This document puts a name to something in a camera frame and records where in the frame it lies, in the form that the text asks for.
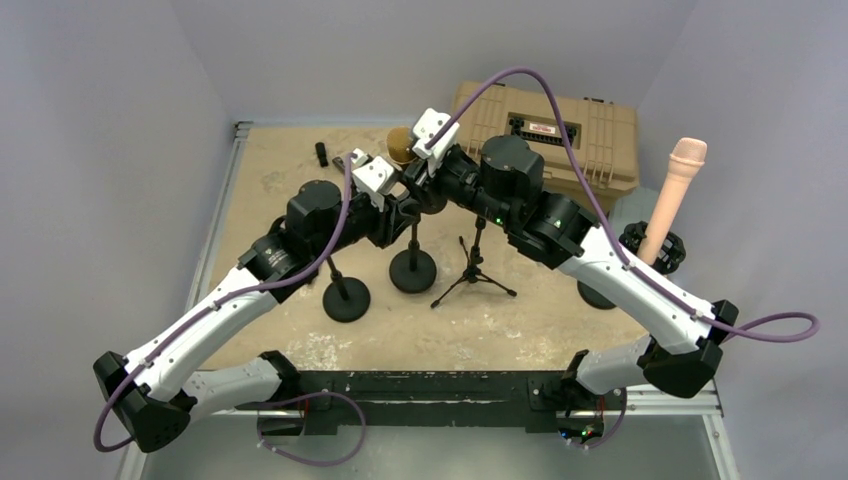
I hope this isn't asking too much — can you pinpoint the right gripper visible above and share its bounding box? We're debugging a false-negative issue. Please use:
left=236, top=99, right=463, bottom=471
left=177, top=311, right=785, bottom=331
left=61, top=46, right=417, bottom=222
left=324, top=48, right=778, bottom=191
left=394, top=146, right=515, bottom=230

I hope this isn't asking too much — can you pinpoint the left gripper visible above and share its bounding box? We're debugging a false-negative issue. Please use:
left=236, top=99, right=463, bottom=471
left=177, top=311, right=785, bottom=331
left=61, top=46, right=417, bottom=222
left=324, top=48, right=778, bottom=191
left=312, top=187, right=414, bottom=261

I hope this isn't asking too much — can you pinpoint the black round-base mic stand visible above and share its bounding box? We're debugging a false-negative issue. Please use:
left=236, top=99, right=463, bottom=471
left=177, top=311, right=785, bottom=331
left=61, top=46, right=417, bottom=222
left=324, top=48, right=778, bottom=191
left=389, top=212, right=438, bottom=294

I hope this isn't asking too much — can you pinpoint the gold microphone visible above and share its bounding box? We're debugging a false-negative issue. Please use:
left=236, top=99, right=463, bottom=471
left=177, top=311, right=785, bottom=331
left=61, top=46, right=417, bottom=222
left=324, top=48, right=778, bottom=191
left=386, top=127, right=416, bottom=169

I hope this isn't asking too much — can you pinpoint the black clip mic stand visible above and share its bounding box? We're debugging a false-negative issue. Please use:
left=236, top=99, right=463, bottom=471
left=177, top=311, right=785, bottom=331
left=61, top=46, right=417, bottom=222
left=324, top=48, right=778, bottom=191
left=322, top=257, right=371, bottom=323

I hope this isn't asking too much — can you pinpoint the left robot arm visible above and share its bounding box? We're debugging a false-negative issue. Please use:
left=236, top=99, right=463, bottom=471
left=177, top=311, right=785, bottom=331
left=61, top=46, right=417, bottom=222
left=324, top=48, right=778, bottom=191
left=93, top=180, right=423, bottom=453

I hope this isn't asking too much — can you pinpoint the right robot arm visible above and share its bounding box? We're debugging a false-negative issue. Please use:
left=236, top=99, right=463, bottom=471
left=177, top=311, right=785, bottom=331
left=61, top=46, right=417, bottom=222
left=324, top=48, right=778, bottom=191
left=387, top=128, right=738, bottom=407

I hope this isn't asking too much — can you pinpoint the pink microphone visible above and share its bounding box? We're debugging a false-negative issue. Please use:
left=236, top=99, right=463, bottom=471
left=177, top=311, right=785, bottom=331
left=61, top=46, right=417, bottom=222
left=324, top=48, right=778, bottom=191
left=637, top=137, right=708, bottom=265

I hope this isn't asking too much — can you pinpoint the small black cylinder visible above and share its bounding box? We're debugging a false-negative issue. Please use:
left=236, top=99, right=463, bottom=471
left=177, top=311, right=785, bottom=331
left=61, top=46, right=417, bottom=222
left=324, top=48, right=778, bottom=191
left=315, top=142, right=329, bottom=168

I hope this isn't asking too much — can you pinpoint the tan plastic case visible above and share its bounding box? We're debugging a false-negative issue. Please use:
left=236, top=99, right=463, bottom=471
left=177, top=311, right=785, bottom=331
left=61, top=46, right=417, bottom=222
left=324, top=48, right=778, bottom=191
left=457, top=83, right=640, bottom=214

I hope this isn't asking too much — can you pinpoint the grey pad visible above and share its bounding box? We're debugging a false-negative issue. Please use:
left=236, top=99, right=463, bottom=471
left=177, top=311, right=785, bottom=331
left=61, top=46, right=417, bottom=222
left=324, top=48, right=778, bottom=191
left=608, top=186, right=659, bottom=239

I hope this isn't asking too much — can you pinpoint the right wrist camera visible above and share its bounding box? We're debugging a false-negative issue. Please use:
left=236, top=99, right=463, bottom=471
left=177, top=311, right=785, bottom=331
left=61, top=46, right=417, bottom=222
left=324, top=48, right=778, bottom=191
left=410, top=108, right=459, bottom=177

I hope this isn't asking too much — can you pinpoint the dark metal L bracket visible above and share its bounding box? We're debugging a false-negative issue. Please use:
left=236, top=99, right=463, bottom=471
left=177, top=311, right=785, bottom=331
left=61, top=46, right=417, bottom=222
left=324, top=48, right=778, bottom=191
left=331, top=156, right=356, bottom=173

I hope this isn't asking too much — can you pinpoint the black tripod shock-mount stand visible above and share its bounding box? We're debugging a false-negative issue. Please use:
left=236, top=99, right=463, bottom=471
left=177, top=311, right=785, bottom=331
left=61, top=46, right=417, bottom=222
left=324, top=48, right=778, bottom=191
left=430, top=216, right=517, bottom=309

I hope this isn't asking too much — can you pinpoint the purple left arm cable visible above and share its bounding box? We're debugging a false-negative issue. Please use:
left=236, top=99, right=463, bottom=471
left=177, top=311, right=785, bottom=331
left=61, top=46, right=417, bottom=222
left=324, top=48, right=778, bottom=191
left=92, top=155, right=356, bottom=454

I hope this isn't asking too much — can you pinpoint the black shock-mount round stand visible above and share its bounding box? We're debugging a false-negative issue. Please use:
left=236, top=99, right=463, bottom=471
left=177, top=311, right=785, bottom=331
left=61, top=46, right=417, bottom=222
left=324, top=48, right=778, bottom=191
left=576, top=221, right=688, bottom=311

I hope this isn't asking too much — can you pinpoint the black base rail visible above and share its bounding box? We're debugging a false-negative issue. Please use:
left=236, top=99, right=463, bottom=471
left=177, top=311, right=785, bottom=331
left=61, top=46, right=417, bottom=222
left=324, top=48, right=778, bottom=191
left=258, top=370, right=627, bottom=436

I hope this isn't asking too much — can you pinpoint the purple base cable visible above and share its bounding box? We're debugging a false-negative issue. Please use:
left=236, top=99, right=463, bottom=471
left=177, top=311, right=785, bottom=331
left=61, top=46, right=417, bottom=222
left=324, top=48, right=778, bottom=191
left=255, top=387, right=371, bottom=468

